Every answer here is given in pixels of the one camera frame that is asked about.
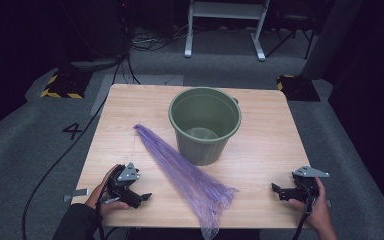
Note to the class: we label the black yellow striped base plate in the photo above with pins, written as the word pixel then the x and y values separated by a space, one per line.
pixel 66 85
pixel 300 89

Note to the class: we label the dark post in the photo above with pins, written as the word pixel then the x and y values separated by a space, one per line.
pixel 75 63

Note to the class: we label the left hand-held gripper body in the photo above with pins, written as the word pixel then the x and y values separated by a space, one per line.
pixel 126 193

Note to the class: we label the person's left hand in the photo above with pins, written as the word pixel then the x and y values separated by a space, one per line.
pixel 95 200

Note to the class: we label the metal table bracket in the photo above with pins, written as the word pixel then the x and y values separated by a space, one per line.
pixel 80 192
pixel 328 203

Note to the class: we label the black tripod stand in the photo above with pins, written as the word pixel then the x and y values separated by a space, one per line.
pixel 310 46

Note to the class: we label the person's right hand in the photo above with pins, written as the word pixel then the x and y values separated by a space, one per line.
pixel 318 213

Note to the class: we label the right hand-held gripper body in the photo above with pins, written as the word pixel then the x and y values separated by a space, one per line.
pixel 305 191

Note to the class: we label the small black cabinet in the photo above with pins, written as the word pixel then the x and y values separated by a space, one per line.
pixel 106 30

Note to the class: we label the purple plastic bag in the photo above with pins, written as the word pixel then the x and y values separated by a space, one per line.
pixel 186 173

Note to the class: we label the white metal stand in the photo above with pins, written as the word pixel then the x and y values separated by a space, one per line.
pixel 225 10

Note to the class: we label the green plastic bucket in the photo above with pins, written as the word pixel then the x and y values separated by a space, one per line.
pixel 200 153

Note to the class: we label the grey column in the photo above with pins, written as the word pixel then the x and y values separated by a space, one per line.
pixel 330 40

